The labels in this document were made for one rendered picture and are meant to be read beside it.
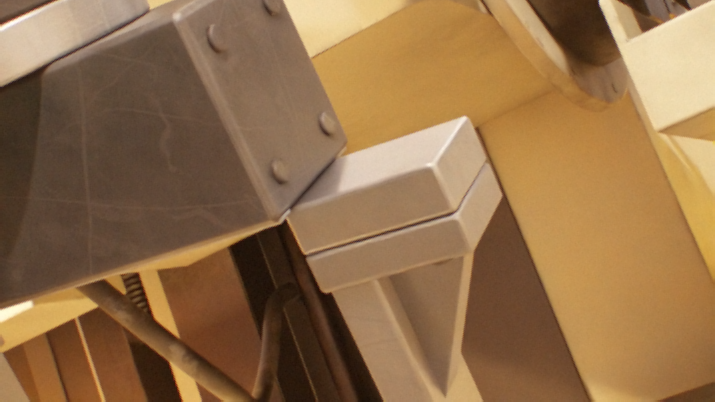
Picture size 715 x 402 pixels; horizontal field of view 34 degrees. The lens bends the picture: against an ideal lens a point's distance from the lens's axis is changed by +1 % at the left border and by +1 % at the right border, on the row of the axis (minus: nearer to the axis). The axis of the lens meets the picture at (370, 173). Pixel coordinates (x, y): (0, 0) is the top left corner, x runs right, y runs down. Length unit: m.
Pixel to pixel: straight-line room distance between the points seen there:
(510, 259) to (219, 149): 1.42
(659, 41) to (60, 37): 0.57
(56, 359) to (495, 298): 0.83
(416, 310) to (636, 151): 1.35
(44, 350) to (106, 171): 1.87
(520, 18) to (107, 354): 1.13
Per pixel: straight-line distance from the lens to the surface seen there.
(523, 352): 1.67
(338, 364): 1.85
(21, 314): 1.65
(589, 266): 1.63
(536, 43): 1.17
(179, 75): 0.25
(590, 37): 1.26
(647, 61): 0.78
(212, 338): 1.90
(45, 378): 2.13
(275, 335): 1.79
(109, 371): 2.04
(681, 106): 0.78
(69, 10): 0.27
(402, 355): 0.27
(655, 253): 1.61
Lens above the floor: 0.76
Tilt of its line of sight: 10 degrees up
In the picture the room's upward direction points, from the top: 21 degrees counter-clockwise
